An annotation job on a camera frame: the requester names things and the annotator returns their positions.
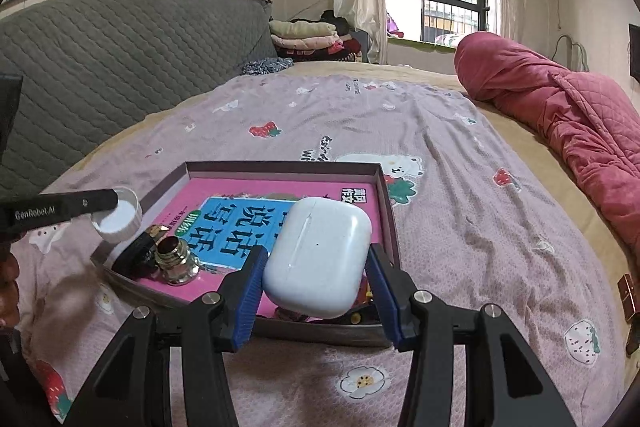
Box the floral pillow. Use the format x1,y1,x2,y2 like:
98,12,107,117
434,33,468,50

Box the grey quilted headboard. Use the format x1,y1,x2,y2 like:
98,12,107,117
0,0,278,198

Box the black television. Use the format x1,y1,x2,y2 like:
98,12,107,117
627,23,640,84

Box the person's left hand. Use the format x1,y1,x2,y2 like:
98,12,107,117
0,252,22,329

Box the pink printed blanket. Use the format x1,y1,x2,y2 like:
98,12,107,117
10,74,631,427

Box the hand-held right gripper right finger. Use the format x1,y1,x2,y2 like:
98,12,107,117
366,245,576,427

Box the shallow grey cardboard box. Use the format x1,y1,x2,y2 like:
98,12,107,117
90,161,401,348

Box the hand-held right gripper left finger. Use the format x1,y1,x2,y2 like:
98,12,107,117
75,245,269,427

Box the white earbuds case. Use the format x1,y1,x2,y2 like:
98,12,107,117
262,197,373,319

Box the red quilted comforter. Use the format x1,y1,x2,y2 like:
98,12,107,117
454,32,640,248

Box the dark red folded clothes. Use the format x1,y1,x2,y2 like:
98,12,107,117
277,37,363,64

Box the white jar lid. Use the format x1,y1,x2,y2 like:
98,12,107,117
91,187,143,244

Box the pink folded blanket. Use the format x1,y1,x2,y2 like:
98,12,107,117
272,34,341,50

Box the black garment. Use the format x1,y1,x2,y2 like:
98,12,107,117
320,9,358,38

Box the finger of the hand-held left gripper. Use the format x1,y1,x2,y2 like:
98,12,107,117
70,188,119,220

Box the pink and blue book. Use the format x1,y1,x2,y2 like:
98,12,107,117
135,177,388,323

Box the black lipstick tube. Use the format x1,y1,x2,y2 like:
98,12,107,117
111,222,166,280

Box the blue patterned cloth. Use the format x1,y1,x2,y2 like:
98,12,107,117
240,57,296,76

